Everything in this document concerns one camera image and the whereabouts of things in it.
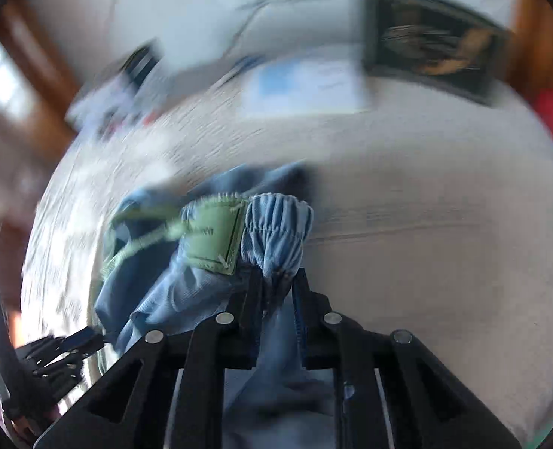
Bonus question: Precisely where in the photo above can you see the blue garment with green drawstring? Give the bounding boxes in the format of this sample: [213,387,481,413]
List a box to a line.
[94,163,335,448]

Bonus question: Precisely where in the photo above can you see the cream lace tablecloth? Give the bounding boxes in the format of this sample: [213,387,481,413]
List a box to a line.
[19,45,553,445]

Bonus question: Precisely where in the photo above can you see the white teapot set box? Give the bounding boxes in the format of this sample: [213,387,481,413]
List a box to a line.
[64,41,167,140]

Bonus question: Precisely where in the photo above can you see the blue handled scissors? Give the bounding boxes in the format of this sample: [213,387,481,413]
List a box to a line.
[210,54,266,90]

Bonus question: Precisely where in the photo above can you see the white booklet with blue picture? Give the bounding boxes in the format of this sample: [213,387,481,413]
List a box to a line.
[240,56,370,120]

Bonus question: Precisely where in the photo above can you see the dark green gift bag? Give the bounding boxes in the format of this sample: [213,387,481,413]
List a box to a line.
[360,0,509,106]

